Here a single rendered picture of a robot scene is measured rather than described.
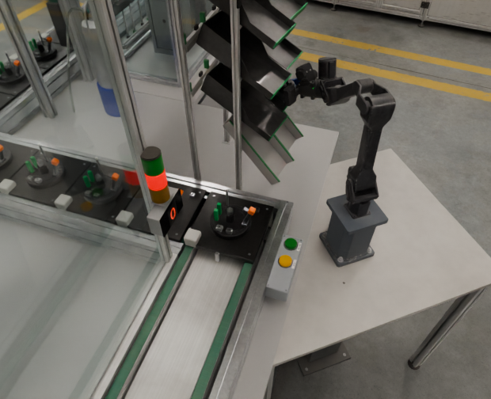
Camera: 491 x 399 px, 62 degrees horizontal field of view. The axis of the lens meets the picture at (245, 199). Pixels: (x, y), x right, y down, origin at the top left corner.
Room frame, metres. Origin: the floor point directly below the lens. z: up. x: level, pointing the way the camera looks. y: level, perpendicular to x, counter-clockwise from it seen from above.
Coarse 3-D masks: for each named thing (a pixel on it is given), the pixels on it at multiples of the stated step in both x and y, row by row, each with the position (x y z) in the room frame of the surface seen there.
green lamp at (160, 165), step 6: (144, 162) 0.70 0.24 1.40; (150, 162) 0.70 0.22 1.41; (156, 162) 0.70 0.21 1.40; (162, 162) 0.72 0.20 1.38; (144, 168) 0.71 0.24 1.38; (150, 168) 0.70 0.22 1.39; (156, 168) 0.70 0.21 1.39; (162, 168) 0.72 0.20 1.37; (150, 174) 0.70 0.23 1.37; (156, 174) 0.70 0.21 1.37
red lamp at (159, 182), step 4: (164, 172) 0.72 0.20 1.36; (148, 176) 0.70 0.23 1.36; (156, 176) 0.70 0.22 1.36; (160, 176) 0.71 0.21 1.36; (164, 176) 0.72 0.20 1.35; (148, 180) 0.70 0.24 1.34; (152, 180) 0.70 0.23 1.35; (156, 180) 0.70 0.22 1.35; (160, 180) 0.70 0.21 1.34; (164, 180) 0.71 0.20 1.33; (148, 184) 0.71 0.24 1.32; (152, 184) 0.70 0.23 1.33; (156, 184) 0.70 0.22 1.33; (160, 184) 0.70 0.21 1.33; (164, 184) 0.71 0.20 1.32; (152, 188) 0.70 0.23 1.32; (156, 188) 0.70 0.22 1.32; (160, 188) 0.70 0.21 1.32
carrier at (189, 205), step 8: (168, 184) 1.05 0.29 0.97; (176, 184) 1.05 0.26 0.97; (184, 184) 1.05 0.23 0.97; (184, 192) 1.01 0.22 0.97; (200, 192) 1.01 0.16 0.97; (184, 200) 0.97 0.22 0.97; (192, 200) 0.97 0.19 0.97; (200, 200) 0.97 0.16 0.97; (184, 208) 0.93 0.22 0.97; (192, 208) 0.93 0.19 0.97; (184, 216) 0.90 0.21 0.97; (192, 216) 0.90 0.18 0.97; (176, 224) 0.86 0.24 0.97; (184, 224) 0.86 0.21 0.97; (168, 232) 0.83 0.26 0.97; (176, 232) 0.83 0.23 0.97; (184, 232) 0.83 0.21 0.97; (176, 240) 0.80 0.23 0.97
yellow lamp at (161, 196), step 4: (164, 188) 0.71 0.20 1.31; (168, 188) 0.72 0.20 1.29; (152, 192) 0.70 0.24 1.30; (156, 192) 0.70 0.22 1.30; (160, 192) 0.70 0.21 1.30; (164, 192) 0.71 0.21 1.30; (168, 192) 0.72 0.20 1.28; (152, 196) 0.70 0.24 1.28; (156, 196) 0.70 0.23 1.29; (160, 196) 0.70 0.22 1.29; (164, 196) 0.71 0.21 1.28; (168, 196) 0.71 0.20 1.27; (152, 200) 0.71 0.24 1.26; (156, 200) 0.70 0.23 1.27; (160, 200) 0.70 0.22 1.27; (164, 200) 0.70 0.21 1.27
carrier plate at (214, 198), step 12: (216, 192) 1.01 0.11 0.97; (204, 204) 0.95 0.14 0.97; (216, 204) 0.95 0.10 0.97; (240, 204) 0.95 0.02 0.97; (252, 204) 0.95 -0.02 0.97; (264, 204) 0.95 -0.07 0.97; (204, 216) 0.90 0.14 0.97; (252, 216) 0.90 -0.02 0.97; (264, 216) 0.90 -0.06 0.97; (192, 228) 0.85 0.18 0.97; (204, 228) 0.85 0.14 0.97; (252, 228) 0.84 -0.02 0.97; (264, 228) 0.84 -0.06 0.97; (204, 240) 0.80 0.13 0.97; (216, 240) 0.80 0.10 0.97; (228, 240) 0.80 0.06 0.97; (240, 240) 0.80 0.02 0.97; (252, 240) 0.80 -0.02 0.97; (228, 252) 0.75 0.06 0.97; (240, 252) 0.75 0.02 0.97; (252, 252) 0.75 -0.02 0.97
